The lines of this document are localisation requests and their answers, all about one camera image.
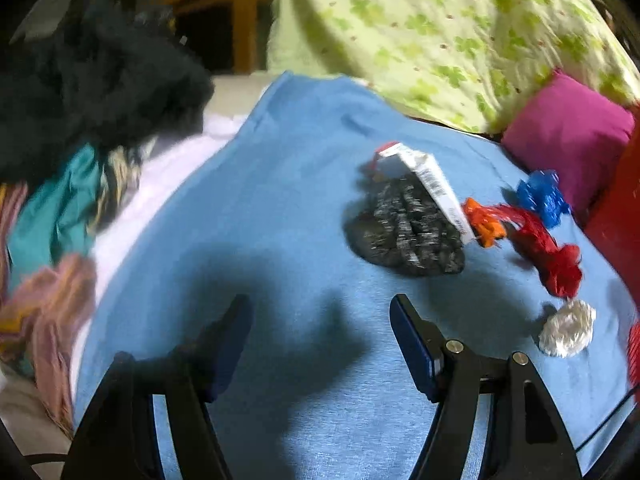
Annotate black cable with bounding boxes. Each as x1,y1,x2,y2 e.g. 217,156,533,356
575,385,640,453

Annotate red netted cloth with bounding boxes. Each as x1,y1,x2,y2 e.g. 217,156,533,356
627,322,640,386

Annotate pink striped cloth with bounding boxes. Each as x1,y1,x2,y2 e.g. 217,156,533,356
0,252,98,436

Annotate orange wrapper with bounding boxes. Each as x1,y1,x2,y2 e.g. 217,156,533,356
461,198,506,248

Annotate black fluffy cloth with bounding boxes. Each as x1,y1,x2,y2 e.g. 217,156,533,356
0,0,216,183

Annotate green floral blanket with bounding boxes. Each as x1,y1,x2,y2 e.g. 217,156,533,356
266,0,640,133

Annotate red wrapper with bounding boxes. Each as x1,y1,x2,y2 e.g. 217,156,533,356
492,204,583,298

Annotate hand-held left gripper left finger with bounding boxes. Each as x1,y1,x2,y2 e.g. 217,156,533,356
60,294,253,480

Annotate blue blanket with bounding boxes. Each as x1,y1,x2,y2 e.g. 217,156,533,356
70,71,638,480

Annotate beige mattress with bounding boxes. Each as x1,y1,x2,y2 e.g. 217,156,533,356
0,365,76,466

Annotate white carton box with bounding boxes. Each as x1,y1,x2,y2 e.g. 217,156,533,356
370,142,475,246

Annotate teal cloth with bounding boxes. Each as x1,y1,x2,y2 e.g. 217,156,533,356
7,142,108,286

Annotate white wrapper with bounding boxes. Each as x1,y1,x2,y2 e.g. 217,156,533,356
538,299,597,359

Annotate yellow black patterned cloth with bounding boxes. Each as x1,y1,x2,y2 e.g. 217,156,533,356
90,140,156,233

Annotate black speckled plastic bag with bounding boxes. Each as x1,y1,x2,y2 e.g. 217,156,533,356
343,175,467,277

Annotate magenta pillow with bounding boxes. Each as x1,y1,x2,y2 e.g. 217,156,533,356
501,70,636,216

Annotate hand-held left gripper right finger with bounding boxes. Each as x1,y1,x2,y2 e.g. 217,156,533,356
389,294,583,480

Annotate blue wrapper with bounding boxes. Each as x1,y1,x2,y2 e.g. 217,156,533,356
516,170,572,228

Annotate wooden furniture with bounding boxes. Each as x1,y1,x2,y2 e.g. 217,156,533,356
165,0,273,75

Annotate white sheet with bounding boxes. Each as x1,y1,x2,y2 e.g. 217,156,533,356
67,72,273,411

